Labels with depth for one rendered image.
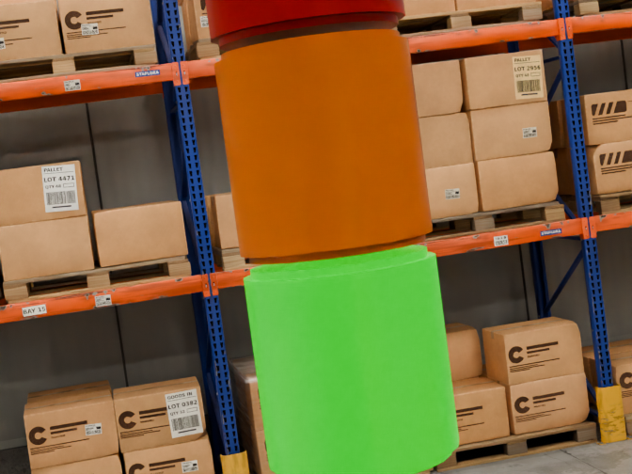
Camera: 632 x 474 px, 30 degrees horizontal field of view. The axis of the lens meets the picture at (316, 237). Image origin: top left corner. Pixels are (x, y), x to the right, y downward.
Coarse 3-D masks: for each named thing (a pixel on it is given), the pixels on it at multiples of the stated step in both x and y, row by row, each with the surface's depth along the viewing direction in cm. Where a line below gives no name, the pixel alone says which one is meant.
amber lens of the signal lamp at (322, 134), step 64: (256, 64) 28; (320, 64) 28; (384, 64) 28; (256, 128) 28; (320, 128) 28; (384, 128) 28; (256, 192) 29; (320, 192) 28; (384, 192) 28; (256, 256) 29; (320, 256) 28
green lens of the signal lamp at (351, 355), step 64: (384, 256) 29; (256, 320) 29; (320, 320) 28; (384, 320) 28; (320, 384) 28; (384, 384) 28; (448, 384) 30; (320, 448) 28; (384, 448) 28; (448, 448) 29
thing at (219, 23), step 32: (224, 0) 28; (256, 0) 28; (288, 0) 28; (320, 0) 28; (352, 0) 28; (384, 0) 28; (224, 32) 29; (256, 32) 28; (288, 32) 28; (320, 32) 29
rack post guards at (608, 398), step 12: (600, 396) 833; (612, 396) 833; (600, 408) 834; (612, 408) 833; (600, 420) 837; (612, 420) 834; (600, 432) 840; (612, 432) 834; (624, 432) 837; (600, 444) 833; (228, 456) 780; (240, 456) 781; (228, 468) 780; (240, 468) 782
